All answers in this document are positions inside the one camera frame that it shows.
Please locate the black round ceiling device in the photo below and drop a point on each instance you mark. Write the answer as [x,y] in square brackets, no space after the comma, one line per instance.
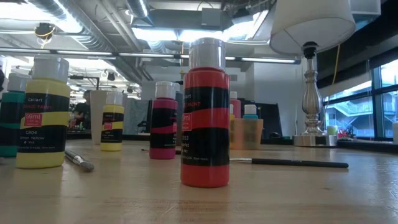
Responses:
[45,30]

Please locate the silver lamp with white shade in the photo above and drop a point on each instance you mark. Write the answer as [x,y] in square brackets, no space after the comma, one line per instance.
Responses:
[311,102]

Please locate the grey ceiling box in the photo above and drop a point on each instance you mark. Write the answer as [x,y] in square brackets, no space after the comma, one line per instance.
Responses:
[211,17]

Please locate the person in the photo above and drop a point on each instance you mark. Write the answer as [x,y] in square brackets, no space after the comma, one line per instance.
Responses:
[81,113]

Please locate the orange translucent bin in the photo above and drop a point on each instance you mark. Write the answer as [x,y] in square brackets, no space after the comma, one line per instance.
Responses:
[248,137]

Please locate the turquoise paint bottle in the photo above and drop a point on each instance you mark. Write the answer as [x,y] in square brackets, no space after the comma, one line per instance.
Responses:
[250,109]

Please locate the black background equipment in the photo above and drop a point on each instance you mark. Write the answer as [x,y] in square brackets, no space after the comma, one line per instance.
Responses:
[270,121]

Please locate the grey-blue background panel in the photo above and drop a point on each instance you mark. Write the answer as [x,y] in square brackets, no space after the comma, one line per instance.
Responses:
[136,115]

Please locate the horizontal light bar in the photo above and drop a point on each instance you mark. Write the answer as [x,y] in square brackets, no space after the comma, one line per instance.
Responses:
[84,53]

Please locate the silver ribbed air duct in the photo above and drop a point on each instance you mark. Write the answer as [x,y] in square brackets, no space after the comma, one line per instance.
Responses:
[90,28]
[138,7]

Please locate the tall coral paint bottle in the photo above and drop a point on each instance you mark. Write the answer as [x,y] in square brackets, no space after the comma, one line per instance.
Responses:
[236,107]

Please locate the red paint bottle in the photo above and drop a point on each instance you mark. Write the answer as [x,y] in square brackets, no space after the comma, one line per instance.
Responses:
[205,149]

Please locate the white paper cup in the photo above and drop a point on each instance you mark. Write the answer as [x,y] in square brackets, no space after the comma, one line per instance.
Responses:
[98,118]

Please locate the magenta paint bottle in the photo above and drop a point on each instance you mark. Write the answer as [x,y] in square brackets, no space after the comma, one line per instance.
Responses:
[163,124]

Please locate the green paint bottle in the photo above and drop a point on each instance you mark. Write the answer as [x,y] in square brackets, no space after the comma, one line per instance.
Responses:
[11,115]

